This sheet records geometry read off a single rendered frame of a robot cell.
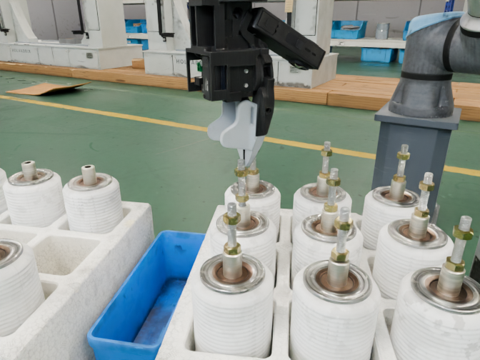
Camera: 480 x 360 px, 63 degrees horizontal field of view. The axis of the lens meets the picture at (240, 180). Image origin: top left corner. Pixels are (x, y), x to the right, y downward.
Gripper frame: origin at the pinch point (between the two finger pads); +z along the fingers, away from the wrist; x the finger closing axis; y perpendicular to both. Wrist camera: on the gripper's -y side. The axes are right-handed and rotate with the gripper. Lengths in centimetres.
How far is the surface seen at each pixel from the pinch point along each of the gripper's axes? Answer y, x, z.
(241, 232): 2.9, 2.5, 9.8
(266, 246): 0.2, 4.8, 11.6
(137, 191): -2, -74, 35
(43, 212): 25.9, -29.0, 15.2
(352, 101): -151, -131, 31
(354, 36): -347, -333, 6
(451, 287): -10.0, 24.4, 8.9
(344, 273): -1.3, 17.8, 8.2
